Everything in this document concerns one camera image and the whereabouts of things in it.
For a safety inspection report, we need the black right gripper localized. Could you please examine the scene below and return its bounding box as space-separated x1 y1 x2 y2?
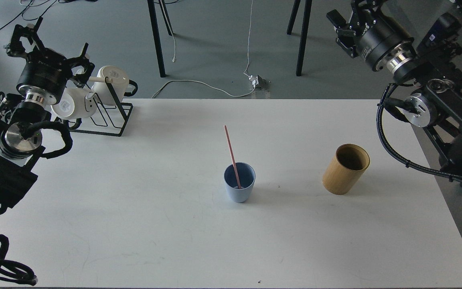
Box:
326 0 417 83

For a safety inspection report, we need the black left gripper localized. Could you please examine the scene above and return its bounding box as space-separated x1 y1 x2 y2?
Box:
4 17 96 106

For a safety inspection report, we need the pink chopstick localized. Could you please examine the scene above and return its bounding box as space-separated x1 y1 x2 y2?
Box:
224 125 242 189

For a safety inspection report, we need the light blue cup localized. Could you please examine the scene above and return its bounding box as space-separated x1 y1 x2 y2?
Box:
223 162 255 203

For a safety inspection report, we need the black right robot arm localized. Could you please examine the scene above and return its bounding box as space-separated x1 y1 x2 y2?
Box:
326 0 462 186

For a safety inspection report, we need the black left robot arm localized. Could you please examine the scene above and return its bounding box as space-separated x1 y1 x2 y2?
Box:
0 17 95 286

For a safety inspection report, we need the white mug on rack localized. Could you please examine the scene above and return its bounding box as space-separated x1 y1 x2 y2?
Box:
51 88 97 120

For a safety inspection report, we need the black table leg right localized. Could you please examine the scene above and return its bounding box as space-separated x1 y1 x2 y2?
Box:
286 0 313 77

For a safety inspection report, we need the black table leg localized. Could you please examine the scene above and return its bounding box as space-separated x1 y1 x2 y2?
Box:
146 0 174 77
286 0 313 77

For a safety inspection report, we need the floor power socket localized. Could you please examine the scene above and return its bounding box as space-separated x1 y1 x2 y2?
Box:
248 74 269 90

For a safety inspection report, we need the black table leg left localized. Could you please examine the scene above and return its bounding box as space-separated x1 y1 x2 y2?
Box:
146 0 174 77

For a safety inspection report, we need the bamboo cylinder holder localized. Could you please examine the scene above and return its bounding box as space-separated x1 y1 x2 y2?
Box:
322 143 371 195

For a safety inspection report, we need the white mug black handle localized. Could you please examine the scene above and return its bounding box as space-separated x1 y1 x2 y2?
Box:
91 65 139 106

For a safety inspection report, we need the black wire mug rack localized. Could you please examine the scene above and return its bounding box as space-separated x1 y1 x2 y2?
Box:
56 76 133 136

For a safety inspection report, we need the thin white hanging cable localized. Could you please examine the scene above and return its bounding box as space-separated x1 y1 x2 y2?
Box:
243 0 254 79

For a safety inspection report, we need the white floor cable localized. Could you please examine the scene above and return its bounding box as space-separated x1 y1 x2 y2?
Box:
152 79 255 99

